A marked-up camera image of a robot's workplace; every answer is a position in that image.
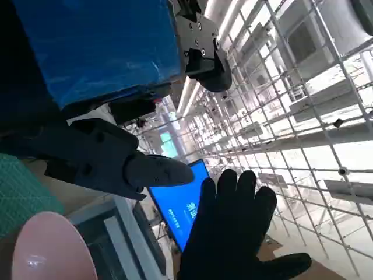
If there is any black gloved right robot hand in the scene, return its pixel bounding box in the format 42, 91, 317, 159
177, 168, 312, 280

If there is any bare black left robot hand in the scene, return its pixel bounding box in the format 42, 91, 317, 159
0, 0, 233, 202

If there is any pink bowl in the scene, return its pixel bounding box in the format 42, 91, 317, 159
11, 211, 98, 280

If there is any blue screen monitor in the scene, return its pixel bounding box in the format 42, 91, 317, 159
147, 159, 210, 253

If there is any green cutting mat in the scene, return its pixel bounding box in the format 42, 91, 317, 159
0, 153, 65, 240

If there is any white wire grid panel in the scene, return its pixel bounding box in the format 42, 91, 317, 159
174, 0, 373, 277

